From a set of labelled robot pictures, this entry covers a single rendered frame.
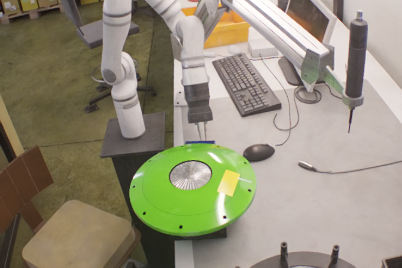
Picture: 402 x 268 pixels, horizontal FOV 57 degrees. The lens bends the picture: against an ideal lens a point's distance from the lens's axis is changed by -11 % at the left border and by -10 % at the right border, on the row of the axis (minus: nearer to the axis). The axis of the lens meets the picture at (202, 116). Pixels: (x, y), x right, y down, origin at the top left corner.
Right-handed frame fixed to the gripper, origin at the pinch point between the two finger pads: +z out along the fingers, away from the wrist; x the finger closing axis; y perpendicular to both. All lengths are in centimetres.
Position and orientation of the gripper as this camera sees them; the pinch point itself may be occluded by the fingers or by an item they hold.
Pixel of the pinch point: (203, 140)
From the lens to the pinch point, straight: 127.2
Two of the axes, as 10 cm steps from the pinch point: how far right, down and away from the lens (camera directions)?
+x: 9.9, -1.3, 0.0
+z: 1.3, 9.8, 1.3
